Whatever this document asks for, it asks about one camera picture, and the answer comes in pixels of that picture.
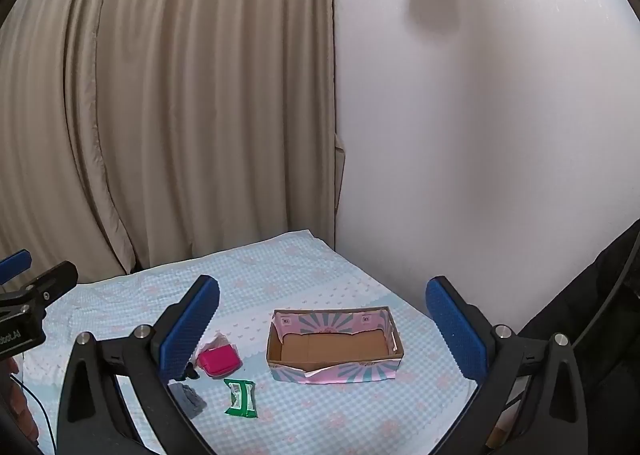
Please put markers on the pink pouch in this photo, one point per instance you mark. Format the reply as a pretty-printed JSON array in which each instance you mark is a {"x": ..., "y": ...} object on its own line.
[{"x": 218, "y": 360}]

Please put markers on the grey cloth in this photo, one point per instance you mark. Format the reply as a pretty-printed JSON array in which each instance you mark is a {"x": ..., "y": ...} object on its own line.
[{"x": 192, "y": 400}]

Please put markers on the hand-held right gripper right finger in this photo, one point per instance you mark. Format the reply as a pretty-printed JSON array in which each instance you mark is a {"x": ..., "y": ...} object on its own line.
[{"x": 455, "y": 325}]

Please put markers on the green packet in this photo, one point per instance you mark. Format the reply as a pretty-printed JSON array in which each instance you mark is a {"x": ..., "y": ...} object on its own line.
[{"x": 241, "y": 397}]

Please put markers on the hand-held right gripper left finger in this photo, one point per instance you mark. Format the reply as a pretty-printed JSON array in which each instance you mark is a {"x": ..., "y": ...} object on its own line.
[{"x": 190, "y": 320}]

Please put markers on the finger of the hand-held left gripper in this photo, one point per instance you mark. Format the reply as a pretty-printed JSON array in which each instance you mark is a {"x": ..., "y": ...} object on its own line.
[
  {"x": 50, "y": 282},
  {"x": 15, "y": 263}
]

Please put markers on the small black cloth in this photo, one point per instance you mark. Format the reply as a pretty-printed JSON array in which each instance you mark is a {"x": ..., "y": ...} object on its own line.
[{"x": 191, "y": 372}]

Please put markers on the blue checked printed bed sheet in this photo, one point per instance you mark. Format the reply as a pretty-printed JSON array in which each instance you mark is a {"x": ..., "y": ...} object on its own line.
[{"x": 320, "y": 275}]

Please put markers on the beige curtain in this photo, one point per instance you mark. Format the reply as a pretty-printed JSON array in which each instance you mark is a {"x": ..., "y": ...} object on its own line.
[{"x": 175, "y": 100}]

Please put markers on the pink printed cardboard box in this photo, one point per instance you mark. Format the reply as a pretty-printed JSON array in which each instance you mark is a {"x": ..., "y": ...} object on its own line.
[{"x": 325, "y": 347}]

